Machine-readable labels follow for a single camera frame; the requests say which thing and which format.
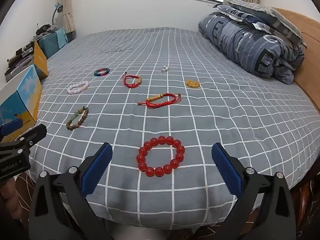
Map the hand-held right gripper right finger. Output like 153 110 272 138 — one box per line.
211 142 297 240

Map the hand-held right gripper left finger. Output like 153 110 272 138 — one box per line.
28 142 113 240

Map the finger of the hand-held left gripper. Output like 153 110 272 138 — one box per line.
12 124 47 153
0 123 13 142

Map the large red bead bracelet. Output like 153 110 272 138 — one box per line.
136 135 186 178

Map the multicolour glass bead bracelet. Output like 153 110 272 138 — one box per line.
94 67 111 78

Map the person's left hand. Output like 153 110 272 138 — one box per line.
0 180 22 222

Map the blue and yellow box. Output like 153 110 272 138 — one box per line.
0 64 43 141

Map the grey checked bed sheet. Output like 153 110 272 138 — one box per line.
28 27 320 231

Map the grey case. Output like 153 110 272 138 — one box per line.
4 54 35 81

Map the orange cardboard box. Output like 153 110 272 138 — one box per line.
32 40 49 78

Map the teal suitcase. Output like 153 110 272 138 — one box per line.
37 29 70 59

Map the light blue cloth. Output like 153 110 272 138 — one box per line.
53 28 69 48

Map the dark grey bag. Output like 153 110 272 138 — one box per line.
35 23 58 36

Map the grey striped pillow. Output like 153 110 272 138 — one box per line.
198 4 305 85

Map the teal desk lamp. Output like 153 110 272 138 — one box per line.
51 2 63 27

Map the wooden headboard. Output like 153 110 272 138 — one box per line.
274 7 320 114

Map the grey checked pillow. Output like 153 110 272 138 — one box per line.
226 0 307 48

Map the brown wooden bead bracelet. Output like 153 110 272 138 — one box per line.
66 106 89 131

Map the pale pink bead bracelet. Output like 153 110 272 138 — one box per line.
67 80 90 95

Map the red cord bracelet long wooden tube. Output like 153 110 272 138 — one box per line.
138 93 182 109

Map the red cord bracelet small wooden bead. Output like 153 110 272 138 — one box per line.
122 72 143 89

